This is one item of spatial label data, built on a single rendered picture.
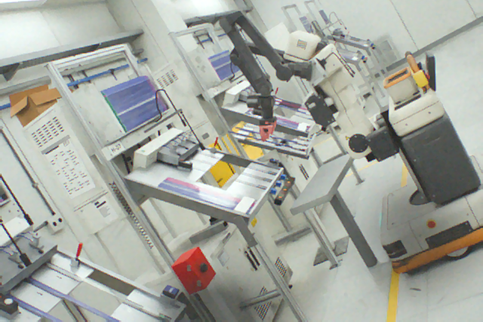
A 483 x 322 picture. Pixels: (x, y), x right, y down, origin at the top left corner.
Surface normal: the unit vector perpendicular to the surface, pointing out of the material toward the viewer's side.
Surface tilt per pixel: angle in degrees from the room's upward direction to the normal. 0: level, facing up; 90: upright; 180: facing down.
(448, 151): 90
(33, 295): 47
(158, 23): 90
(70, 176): 92
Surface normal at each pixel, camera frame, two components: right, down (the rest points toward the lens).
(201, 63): -0.31, 0.29
